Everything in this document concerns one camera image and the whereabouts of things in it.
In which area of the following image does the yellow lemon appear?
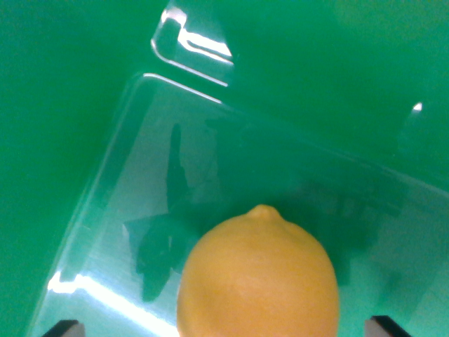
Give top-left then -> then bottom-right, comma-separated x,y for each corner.
176,204 -> 340,337

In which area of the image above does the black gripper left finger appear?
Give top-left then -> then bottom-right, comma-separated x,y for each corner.
41,319 -> 86,337

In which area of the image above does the green plastic bin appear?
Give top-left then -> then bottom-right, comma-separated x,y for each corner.
0,0 -> 449,337

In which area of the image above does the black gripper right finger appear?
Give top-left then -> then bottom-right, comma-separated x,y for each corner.
363,315 -> 412,337

